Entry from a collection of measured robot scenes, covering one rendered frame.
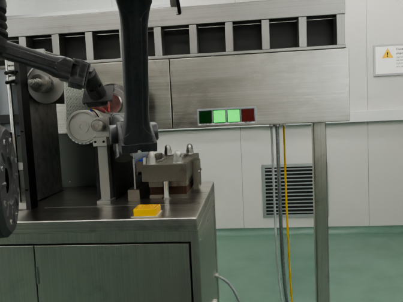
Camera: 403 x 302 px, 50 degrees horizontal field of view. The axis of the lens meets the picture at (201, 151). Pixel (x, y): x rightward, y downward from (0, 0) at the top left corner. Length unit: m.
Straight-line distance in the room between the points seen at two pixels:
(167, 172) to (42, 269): 0.51
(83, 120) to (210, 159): 2.71
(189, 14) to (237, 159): 2.49
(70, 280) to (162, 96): 0.86
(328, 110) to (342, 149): 2.42
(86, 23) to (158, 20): 0.32
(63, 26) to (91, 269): 1.09
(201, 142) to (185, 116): 2.35
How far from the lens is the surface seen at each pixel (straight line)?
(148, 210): 1.33
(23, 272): 1.54
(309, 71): 1.88
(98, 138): 1.55
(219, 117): 1.86
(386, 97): 4.38
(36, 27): 2.11
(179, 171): 1.53
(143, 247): 1.37
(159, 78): 1.90
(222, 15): 1.91
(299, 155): 4.24
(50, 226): 1.42
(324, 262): 2.17
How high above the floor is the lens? 1.21
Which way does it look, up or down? 5 degrees down
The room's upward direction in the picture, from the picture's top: 3 degrees counter-clockwise
